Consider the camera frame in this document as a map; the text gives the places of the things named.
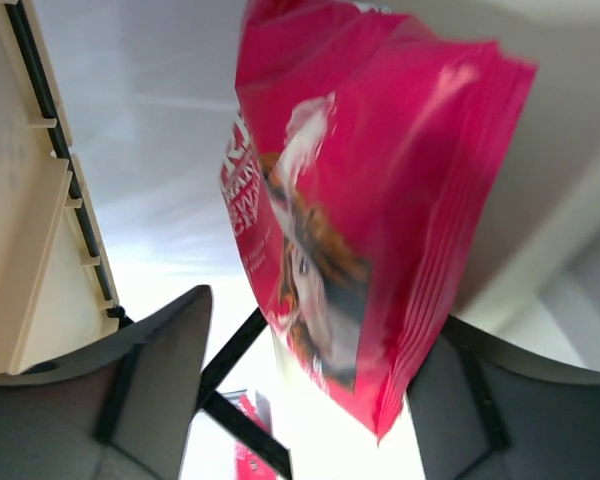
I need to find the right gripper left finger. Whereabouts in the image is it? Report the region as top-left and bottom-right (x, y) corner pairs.
(0, 285), (213, 479)

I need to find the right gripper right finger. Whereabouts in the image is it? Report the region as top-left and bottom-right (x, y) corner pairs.
(406, 317), (600, 479)

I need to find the pink real chips bag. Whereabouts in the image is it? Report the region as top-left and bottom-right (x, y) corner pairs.
(221, 1), (536, 438)
(235, 390), (277, 480)

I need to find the beige three-tier shelf rack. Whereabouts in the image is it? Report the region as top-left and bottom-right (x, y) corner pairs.
(0, 0), (600, 480)

